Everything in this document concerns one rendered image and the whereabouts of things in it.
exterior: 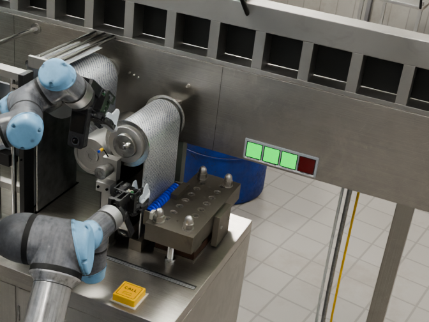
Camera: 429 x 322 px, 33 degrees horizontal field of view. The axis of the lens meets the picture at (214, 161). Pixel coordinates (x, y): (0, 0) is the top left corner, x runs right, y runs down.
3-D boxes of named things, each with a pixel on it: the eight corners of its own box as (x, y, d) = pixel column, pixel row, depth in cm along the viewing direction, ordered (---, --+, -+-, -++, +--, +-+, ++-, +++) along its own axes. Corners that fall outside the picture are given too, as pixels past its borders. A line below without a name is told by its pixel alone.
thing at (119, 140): (108, 138, 215) (127, 131, 211) (112, 135, 216) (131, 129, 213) (119, 160, 216) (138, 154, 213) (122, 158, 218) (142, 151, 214)
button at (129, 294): (112, 299, 205) (112, 293, 203) (124, 287, 210) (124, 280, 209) (133, 308, 202) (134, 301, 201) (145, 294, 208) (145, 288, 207)
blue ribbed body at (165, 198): (142, 217, 225) (143, 207, 224) (172, 188, 243) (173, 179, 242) (152, 220, 224) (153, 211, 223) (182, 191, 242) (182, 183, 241)
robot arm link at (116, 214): (115, 237, 202) (90, 229, 204) (124, 230, 206) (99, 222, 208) (117, 214, 199) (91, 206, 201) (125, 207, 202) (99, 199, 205)
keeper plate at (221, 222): (210, 245, 233) (214, 216, 228) (222, 230, 242) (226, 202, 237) (217, 247, 232) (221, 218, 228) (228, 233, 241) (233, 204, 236)
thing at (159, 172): (140, 214, 224) (143, 161, 216) (172, 184, 244) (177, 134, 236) (141, 214, 224) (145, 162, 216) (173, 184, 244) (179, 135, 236)
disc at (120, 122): (104, 159, 221) (106, 114, 214) (105, 158, 221) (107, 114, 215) (147, 172, 216) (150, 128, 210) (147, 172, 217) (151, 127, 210)
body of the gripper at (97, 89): (117, 98, 189) (100, 80, 178) (106, 128, 187) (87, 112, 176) (92, 91, 191) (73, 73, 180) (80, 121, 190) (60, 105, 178)
